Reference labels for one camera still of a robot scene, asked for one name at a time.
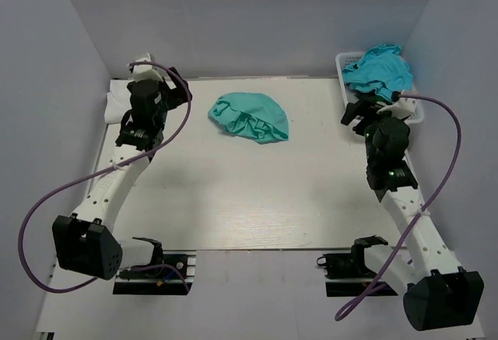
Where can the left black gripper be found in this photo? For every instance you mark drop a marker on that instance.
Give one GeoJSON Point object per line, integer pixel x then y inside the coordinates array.
{"type": "Point", "coordinates": [178, 96]}

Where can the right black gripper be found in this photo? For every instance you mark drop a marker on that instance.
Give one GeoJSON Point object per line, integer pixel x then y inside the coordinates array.
{"type": "Point", "coordinates": [363, 108]}

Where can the green t shirt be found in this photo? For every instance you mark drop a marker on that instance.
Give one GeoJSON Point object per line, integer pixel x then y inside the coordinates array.
{"type": "Point", "coordinates": [255, 116]}

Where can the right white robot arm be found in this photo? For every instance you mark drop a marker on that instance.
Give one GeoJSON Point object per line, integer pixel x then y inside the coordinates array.
{"type": "Point", "coordinates": [437, 292]}

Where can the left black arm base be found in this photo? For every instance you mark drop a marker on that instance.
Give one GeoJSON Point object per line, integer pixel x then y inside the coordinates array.
{"type": "Point", "coordinates": [174, 277]}

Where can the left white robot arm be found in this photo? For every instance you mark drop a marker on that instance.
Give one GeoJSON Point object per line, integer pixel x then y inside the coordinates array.
{"type": "Point", "coordinates": [84, 241]}

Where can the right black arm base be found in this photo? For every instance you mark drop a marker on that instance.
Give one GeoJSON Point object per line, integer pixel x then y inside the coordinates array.
{"type": "Point", "coordinates": [346, 274]}

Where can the folded white t shirt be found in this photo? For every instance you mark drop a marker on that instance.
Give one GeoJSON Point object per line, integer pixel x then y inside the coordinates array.
{"type": "Point", "coordinates": [118, 101]}

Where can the blue t shirt in basket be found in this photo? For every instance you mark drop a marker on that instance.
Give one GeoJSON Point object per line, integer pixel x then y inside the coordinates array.
{"type": "Point", "coordinates": [381, 71]}

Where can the white plastic basket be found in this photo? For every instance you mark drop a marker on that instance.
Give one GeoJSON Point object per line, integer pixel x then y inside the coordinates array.
{"type": "Point", "coordinates": [350, 96]}

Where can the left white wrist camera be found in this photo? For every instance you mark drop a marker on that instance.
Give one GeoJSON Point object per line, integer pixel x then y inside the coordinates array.
{"type": "Point", "coordinates": [146, 71]}

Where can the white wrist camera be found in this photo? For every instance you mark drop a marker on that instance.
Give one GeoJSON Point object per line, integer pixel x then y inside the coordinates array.
{"type": "Point", "coordinates": [146, 71]}
{"type": "Point", "coordinates": [405, 108]}

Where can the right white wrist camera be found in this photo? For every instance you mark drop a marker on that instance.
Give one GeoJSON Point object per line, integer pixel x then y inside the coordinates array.
{"type": "Point", "coordinates": [405, 108]}

